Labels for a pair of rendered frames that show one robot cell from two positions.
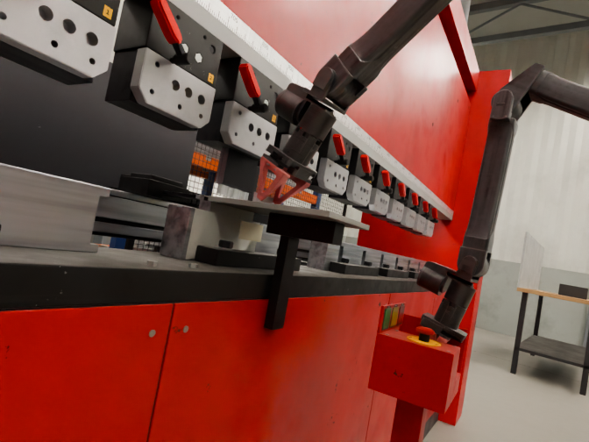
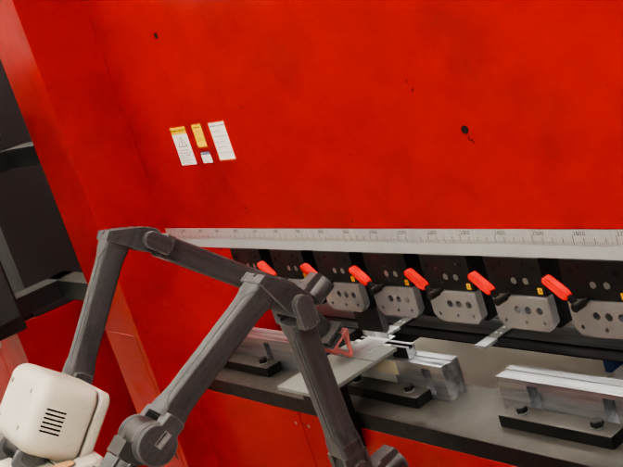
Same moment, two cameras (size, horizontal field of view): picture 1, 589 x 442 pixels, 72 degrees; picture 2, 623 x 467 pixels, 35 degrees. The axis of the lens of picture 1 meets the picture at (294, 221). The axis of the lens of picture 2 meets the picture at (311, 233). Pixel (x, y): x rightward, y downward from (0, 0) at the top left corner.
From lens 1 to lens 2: 2.95 m
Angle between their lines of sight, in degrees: 113
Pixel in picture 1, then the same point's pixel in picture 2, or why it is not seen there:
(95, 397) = (290, 440)
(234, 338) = not seen: hidden behind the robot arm
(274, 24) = (318, 211)
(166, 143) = not seen: hidden behind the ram
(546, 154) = not seen: outside the picture
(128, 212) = (425, 321)
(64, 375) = (277, 427)
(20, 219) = (287, 360)
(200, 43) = (292, 260)
